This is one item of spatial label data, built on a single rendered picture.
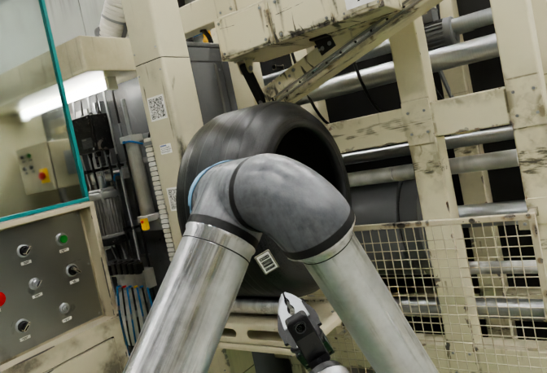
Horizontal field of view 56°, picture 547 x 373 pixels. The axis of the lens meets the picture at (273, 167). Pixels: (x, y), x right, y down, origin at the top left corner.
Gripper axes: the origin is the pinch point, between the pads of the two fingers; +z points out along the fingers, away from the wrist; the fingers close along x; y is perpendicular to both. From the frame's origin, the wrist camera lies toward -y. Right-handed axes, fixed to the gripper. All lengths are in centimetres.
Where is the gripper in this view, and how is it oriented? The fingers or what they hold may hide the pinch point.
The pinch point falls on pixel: (284, 296)
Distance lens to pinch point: 117.3
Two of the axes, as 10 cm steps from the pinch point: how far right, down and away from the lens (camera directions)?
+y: 3.7, 6.5, 6.6
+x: 8.6, -5.2, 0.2
